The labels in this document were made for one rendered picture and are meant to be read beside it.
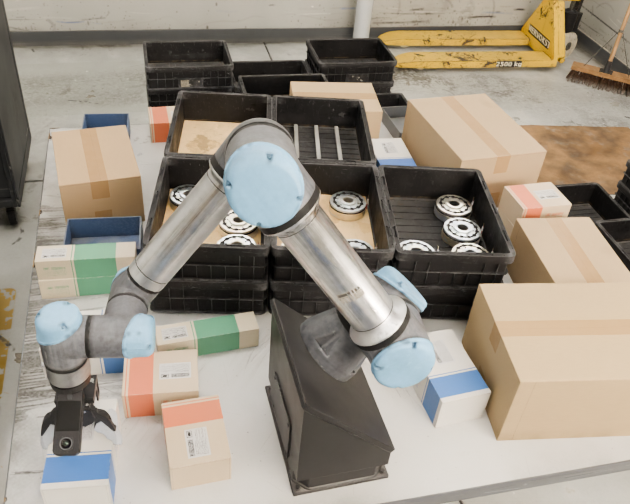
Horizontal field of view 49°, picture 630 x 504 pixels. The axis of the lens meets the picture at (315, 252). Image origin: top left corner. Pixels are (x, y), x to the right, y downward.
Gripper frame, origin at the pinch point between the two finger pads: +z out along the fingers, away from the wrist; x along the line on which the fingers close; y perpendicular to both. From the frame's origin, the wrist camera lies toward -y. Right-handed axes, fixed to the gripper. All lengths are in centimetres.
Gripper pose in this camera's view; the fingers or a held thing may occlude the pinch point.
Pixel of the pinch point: (82, 449)
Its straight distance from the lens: 148.2
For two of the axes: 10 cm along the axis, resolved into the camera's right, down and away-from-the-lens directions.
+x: -9.9, 0.2, -1.5
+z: -0.8, 7.7, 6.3
